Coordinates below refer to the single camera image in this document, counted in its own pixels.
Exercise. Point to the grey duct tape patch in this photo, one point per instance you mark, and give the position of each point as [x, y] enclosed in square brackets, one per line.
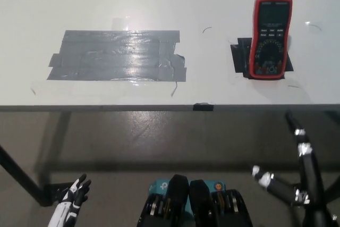
[106, 57]

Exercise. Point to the white and black left hand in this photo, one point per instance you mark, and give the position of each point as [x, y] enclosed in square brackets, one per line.
[70, 205]

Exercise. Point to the black right hand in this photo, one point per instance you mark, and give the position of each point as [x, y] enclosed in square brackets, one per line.
[308, 163]

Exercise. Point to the black table leg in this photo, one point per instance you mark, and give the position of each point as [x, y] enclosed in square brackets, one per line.
[334, 187]
[21, 176]

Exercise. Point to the black tape patch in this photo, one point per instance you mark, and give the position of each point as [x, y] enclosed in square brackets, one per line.
[240, 54]

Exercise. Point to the black and teal robot torso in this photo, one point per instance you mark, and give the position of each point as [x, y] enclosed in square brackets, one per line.
[199, 197]

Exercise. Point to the red multimeter with black stand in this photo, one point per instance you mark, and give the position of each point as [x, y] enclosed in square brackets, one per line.
[269, 51]

